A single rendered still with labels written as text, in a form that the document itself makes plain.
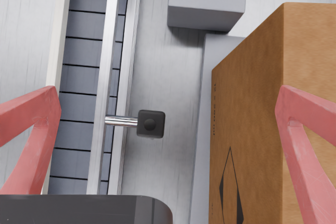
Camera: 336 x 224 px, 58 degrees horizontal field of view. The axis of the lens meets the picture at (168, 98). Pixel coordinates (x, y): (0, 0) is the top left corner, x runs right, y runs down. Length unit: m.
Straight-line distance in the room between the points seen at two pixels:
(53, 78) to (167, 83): 0.17
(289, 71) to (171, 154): 0.31
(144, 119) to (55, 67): 0.14
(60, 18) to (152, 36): 0.14
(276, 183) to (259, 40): 0.10
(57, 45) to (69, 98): 0.07
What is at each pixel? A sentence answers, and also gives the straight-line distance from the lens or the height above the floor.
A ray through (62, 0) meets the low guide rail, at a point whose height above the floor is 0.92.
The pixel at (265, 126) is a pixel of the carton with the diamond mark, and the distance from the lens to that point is 0.22.
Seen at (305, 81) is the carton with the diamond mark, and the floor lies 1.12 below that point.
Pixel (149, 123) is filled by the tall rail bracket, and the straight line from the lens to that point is 0.30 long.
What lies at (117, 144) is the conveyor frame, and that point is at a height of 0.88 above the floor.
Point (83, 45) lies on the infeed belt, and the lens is 0.44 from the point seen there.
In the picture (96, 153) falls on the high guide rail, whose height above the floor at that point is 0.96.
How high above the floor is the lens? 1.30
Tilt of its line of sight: 86 degrees down
